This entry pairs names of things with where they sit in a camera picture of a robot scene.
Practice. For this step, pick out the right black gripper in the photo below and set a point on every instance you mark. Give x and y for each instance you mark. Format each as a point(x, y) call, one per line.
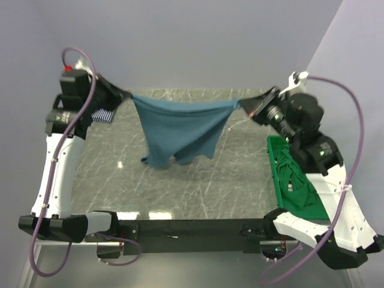
point(254, 105)

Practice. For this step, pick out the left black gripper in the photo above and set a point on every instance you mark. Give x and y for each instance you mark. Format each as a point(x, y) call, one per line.
point(117, 96)

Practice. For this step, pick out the blue white striped tank top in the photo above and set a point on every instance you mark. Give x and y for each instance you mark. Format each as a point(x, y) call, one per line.
point(104, 116)

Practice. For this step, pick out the light blue tank top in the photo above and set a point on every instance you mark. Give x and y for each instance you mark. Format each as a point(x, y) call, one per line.
point(179, 130)

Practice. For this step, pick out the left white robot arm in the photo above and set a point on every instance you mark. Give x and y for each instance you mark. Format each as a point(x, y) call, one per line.
point(51, 217)

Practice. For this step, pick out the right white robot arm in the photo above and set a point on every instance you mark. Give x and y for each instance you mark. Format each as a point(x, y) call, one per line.
point(349, 239)

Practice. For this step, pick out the green tank top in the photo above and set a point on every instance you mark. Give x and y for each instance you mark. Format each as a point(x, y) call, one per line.
point(297, 186)

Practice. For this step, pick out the green plastic bin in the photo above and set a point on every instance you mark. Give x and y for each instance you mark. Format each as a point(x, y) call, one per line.
point(288, 192)

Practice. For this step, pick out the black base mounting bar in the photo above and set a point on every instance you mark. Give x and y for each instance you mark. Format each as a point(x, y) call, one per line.
point(184, 236)

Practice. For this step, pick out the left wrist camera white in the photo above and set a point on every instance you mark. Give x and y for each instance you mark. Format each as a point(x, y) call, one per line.
point(81, 64)

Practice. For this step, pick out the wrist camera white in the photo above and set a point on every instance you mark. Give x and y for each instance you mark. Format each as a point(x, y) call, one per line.
point(296, 84)
point(81, 64)

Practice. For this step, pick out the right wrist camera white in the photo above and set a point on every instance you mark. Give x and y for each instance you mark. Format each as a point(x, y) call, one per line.
point(296, 84)

